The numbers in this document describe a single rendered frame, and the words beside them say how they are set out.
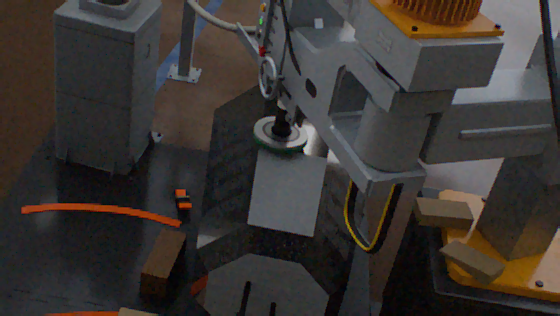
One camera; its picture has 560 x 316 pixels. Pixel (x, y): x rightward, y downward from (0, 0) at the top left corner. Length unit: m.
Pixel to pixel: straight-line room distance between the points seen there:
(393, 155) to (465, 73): 0.33
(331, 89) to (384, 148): 0.29
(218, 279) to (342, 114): 0.72
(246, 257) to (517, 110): 0.97
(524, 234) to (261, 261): 0.90
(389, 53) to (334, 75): 0.35
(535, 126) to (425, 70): 0.58
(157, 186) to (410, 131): 2.05
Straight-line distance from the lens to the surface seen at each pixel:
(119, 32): 3.43
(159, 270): 3.16
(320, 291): 2.46
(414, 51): 1.75
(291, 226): 2.43
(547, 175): 2.39
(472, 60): 1.85
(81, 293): 3.23
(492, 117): 2.13
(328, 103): 2.20
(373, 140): 2.01
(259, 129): 2.78
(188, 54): 4.70
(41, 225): 3.55
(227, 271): 2.45
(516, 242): 2.59
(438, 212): 2.65
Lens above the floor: 2.37
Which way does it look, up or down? 35 degrees down
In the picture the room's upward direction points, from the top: 11 degrees clockwise
